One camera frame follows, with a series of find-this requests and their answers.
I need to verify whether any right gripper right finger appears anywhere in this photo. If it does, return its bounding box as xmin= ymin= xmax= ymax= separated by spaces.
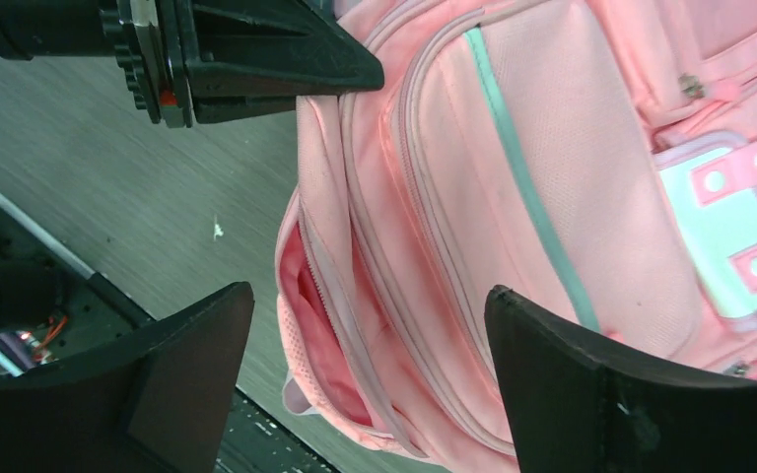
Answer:
xmin=484 ymin=286 xmax=757 ymax=472

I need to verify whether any pink student backpack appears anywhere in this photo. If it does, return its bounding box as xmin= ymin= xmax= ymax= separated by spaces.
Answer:
xmin=276 ymin=1 xmax=757 ymax=472

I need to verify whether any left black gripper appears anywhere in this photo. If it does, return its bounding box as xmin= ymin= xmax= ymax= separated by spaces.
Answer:
xmin=0 ymin=1 xmax=384 ymax=128

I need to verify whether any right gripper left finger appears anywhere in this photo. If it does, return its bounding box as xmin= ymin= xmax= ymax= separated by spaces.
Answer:
xmin=0 ymin=283 xmax=254 ymax=472

